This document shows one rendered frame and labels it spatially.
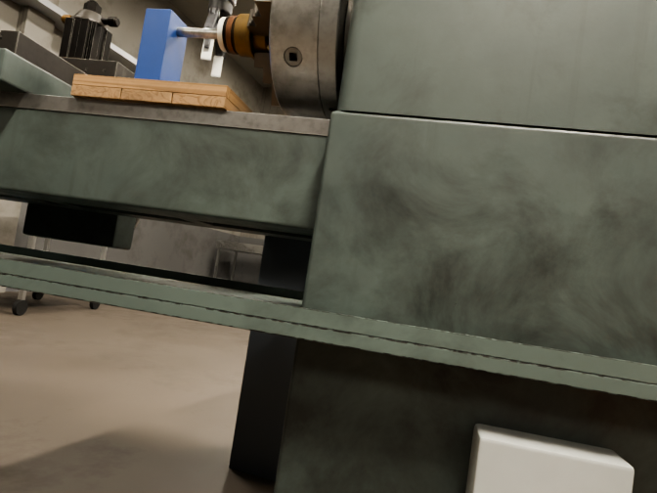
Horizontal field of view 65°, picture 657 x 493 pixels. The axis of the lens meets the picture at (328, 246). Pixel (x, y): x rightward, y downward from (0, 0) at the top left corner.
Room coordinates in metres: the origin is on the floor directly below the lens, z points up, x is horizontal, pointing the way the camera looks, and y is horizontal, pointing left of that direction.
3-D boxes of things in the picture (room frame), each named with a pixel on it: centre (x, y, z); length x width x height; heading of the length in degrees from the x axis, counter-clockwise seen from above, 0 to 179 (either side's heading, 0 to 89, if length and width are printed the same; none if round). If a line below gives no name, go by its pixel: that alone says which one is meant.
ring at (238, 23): (1.04, 0.23, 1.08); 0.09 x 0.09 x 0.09; 78
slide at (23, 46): (1.15, 0.66, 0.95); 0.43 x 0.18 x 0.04; 168
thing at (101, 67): (1.20, 0.62, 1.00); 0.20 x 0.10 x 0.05; 78
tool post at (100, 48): (1.21, 0.65, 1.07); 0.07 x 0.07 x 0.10; 78
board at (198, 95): (1.06, 0.32, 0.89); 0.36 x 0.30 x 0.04; 168
